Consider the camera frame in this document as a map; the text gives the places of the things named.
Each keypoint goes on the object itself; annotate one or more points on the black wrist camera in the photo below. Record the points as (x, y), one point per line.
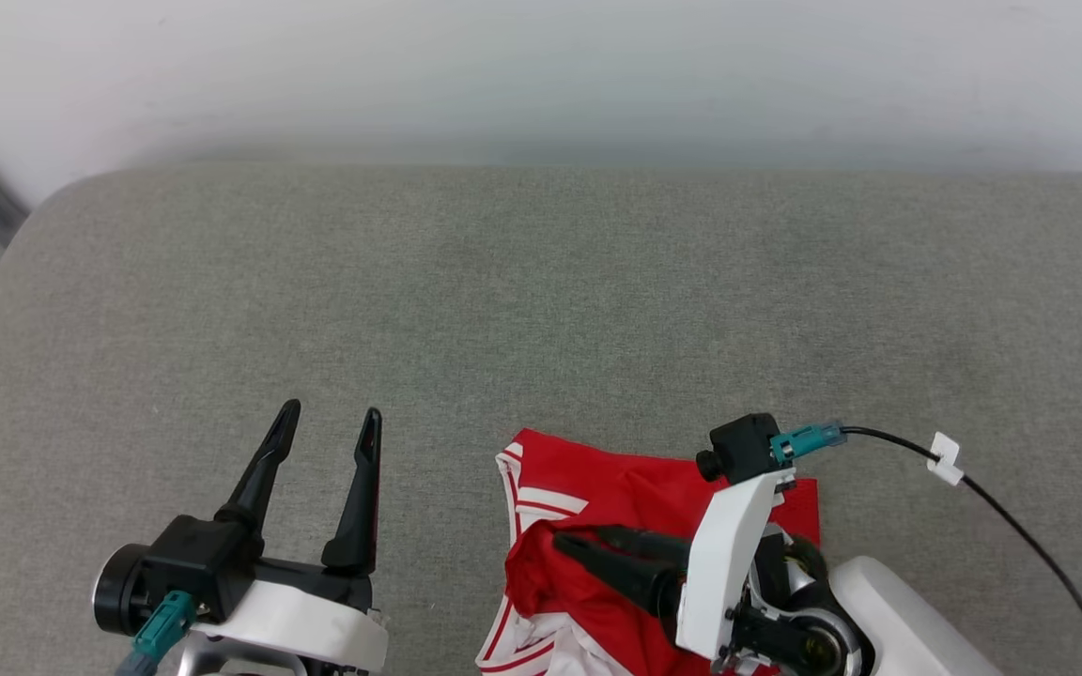
(193, 559)
(743, 446)

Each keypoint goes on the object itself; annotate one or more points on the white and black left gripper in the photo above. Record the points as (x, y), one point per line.
(306, 620)

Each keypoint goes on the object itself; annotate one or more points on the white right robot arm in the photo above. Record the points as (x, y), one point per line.
(898, 620)

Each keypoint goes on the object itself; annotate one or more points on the grey fabric sofa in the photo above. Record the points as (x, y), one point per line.
(541, 310)

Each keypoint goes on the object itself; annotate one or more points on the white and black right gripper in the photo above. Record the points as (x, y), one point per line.
(724, 563)

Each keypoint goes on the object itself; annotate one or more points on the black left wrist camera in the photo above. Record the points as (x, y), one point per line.
(193, 559)

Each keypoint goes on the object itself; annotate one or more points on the red and white garment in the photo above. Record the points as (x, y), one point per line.
(616, 488)

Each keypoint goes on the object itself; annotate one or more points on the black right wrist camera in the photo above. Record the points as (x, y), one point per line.
(743, 446)

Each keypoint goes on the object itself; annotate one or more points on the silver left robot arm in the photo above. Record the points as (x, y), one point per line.
(198, 665)

